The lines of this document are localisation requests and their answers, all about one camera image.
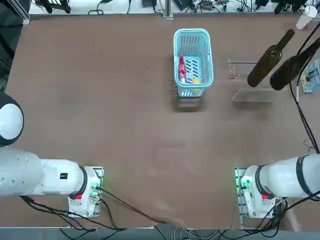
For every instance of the brown straight-shouldered wine bottle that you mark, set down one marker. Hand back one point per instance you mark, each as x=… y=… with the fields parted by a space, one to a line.
x=262 y=65

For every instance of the aluminium frame beam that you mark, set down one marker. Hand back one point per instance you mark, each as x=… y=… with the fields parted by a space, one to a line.
x=23 y=12

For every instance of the black power brick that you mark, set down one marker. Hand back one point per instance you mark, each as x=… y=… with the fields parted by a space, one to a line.
x=183 y=3
x=148 y=3

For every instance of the clear acrylic stepped shelf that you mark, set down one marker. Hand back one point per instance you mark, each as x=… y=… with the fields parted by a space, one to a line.
x=252 y=96

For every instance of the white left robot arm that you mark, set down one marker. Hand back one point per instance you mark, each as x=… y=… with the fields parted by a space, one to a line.
x=50 y=177

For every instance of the paper cup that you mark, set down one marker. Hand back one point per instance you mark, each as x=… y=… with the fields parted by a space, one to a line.
x=304 y=17

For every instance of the small yellow fruit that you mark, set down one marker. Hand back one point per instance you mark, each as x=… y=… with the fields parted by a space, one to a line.
x=195 y=80

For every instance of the black stand legs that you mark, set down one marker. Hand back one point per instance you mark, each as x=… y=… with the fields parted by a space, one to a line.
x=61 y=5

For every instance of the red soda bottle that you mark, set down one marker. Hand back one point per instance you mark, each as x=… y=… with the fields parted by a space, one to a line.
x=182 y=68

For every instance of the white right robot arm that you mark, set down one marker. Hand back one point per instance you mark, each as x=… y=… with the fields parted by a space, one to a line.
x=280 y=177

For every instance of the blue printed paper bag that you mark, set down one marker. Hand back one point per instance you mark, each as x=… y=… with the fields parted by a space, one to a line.
x=311 y=80

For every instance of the brown sloping-shouldered wine bottle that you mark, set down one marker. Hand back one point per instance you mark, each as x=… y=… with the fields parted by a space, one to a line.
x=287 y=72

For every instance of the light blue plastic basket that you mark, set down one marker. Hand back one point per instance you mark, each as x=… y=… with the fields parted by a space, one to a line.
x=193 y=86

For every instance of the aluminium frame post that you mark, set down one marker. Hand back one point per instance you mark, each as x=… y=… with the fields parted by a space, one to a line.
x=167 y=7

